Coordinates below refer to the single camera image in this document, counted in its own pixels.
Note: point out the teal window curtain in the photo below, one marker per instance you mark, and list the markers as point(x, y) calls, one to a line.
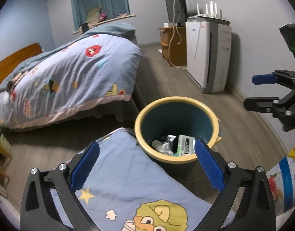
point(112, 9)

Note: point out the clear crumpled plastic wrapper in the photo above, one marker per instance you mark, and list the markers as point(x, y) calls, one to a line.
point(162, 147)

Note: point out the wooden bed headboard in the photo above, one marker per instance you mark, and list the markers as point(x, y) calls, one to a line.
point(8, 64)

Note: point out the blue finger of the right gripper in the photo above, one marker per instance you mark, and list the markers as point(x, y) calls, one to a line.
point(261, 105)
point(264, 79)

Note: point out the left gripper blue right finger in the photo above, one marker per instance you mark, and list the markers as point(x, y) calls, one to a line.
point(209, 164)

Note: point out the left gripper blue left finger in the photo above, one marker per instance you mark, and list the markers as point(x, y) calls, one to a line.
point(82, 164)

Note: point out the black monitor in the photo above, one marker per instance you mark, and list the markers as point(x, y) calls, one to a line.
point(177, 11)

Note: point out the yellow rim teal trash bin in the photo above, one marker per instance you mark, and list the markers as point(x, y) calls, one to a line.
point(176, 115)

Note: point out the white air purifier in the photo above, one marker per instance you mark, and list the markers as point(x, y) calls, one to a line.
point(209, 42)

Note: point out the blue white printed bag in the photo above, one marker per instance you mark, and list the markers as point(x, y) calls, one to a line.
point(281, 179)

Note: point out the white wifi router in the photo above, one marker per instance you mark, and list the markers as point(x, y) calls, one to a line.
point(211, 11)

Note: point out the blue cartoon pillow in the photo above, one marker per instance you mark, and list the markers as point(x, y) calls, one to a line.
point(126, 190)

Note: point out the white green medicine box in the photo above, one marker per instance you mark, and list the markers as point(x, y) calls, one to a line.
point(185, 145)

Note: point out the black plastic bag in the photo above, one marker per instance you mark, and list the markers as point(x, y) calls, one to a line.
point(172, 140)

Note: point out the wooden nightstand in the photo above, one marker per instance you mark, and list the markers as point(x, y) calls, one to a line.
point(5, 157)

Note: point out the wooden tv cabinet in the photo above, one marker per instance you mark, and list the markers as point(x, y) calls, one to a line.
point(173, 44)

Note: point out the blue cartoon duvet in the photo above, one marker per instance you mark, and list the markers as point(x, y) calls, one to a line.
point(96, 70)

